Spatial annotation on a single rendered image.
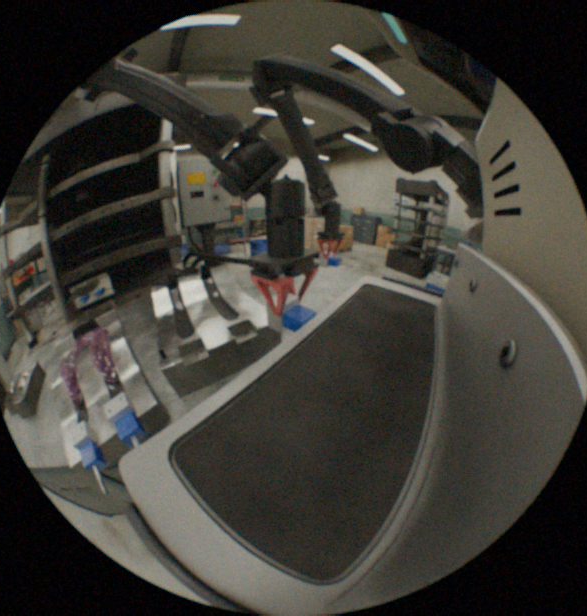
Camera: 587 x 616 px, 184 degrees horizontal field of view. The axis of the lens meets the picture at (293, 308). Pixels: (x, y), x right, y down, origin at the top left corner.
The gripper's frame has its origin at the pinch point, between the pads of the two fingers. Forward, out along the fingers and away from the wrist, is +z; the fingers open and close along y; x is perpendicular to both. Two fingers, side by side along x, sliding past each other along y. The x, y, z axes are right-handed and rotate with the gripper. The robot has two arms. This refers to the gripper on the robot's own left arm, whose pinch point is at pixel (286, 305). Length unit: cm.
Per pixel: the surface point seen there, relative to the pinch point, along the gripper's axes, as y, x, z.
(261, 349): 2.6, -5.5, 12.2
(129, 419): 31.8, -6.4, 8.0
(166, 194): -6, -78, -29
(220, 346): 10.7, -7.5, 6.6
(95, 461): 42.3, -3.4, 8.3
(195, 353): 14.7, -12.3, 8.9
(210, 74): -115, -248, -274
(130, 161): 9, -94, -54
